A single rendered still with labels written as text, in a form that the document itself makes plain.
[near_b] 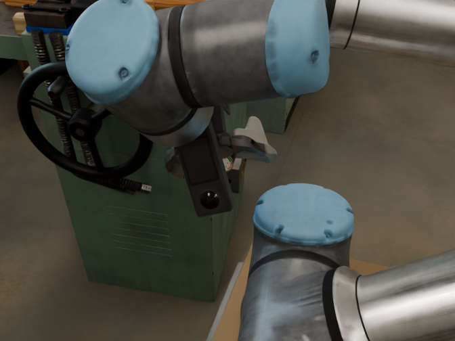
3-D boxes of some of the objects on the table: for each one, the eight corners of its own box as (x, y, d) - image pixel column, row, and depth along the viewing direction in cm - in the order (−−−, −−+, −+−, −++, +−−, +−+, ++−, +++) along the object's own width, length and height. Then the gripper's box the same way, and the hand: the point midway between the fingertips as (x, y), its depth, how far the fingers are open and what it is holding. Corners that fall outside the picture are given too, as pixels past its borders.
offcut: (16, 34, 117) (11, 17, 114) (22, 28, 119) (17, 11, 116) (32, 34, 116) (28, 18, 114) (37, 28, 119) (33, 12, 116)
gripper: (256, 49, 57) (285, 111, 75) (96, 88, 61) (161, 138, 80) (267, 121, 54) (294, 167, 73) (99, 157, 59) (166, 191, 77)
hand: (227, 170), depth 76 cm, fingers open, 14 cm apart
